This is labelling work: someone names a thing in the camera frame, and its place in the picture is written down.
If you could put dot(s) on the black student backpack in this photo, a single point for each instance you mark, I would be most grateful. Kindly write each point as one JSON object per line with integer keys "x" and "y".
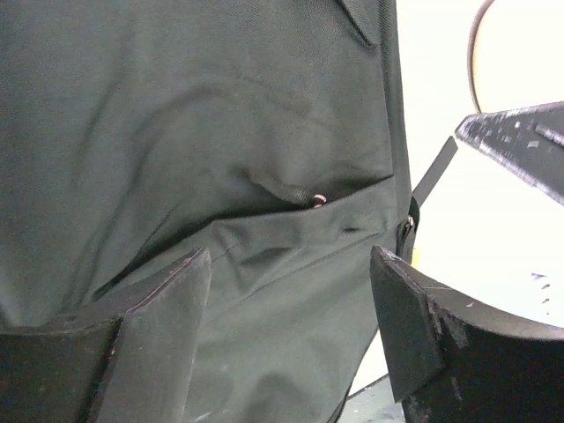
{"x": 269, "y": 133}

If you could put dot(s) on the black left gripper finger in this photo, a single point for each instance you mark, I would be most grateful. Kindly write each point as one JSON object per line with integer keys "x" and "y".
{"x": 528, "y": 142}

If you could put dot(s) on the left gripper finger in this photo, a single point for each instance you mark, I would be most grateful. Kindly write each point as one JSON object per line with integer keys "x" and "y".
{"x": 452, "y": 358}
{"x": 127, "y": 357}

